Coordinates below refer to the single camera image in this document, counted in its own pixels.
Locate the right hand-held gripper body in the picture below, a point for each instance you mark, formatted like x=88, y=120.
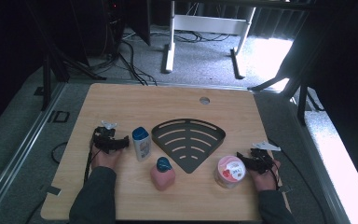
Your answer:
x=261, y=160

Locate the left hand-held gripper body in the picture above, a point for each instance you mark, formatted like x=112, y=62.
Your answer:
x=104, y=140

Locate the white bottle with blue cap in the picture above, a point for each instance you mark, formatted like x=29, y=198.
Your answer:
x=141, y=146

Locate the pink jar with white label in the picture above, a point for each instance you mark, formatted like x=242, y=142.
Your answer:
x=230, y=172

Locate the pink bottle with blue cap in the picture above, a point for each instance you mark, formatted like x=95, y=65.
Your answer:
x=163, y=175

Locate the black corner shelf rack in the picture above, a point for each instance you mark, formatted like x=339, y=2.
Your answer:
x=188, y=140

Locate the person's left hand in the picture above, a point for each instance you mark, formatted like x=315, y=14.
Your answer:
x=105, y=158

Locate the person's right hand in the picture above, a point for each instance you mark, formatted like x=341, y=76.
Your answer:
x=265, y=182

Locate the grey tape piece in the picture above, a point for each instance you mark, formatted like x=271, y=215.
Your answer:
x=51, y=189

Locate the black metal stand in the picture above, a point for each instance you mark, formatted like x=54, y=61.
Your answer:
x=301, y=99
x=46, y=84

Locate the dark computer tower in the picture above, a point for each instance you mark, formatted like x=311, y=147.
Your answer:
x=104, y=25

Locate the black rectangular floor bracket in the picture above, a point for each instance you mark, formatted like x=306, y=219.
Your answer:
x=61, y=116

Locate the aluminium floor rail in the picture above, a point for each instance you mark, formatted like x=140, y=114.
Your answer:
x=320, y=174
x=21, y=149

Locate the white desk frame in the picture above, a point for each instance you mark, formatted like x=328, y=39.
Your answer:
x=208, y=24

